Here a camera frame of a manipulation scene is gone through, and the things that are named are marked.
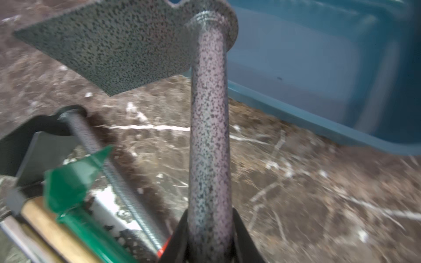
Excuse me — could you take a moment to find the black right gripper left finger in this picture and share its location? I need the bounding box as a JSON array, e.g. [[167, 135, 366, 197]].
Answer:
[[158, 209, 188, 263]]

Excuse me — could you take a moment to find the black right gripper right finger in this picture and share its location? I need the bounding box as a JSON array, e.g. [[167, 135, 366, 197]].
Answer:
[[232, 208, 265, 263]]

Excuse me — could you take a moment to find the wooden handle hammer tool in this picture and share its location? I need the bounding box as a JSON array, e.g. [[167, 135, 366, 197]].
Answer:
[[5, 187, 100, 263]]

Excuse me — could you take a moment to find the silver tool blue handle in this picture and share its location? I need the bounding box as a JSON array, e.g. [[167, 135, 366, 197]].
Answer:
[[1, 214, 43, 263]]

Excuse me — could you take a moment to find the teal plastic storage box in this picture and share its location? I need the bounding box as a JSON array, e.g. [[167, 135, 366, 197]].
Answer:
[[227, 1, 421, 156]]

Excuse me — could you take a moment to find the grey hoe red handle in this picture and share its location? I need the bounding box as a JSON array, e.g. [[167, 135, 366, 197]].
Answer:
[[14, 1, 239, 263]]

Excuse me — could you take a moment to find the green rake red handle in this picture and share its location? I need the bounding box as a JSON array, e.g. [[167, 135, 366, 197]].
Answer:
[[43, 146, 136, 263]]

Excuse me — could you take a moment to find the grey rake red handle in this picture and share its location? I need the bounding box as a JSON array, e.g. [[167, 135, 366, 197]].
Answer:
[[1, 105, 170, 254]]

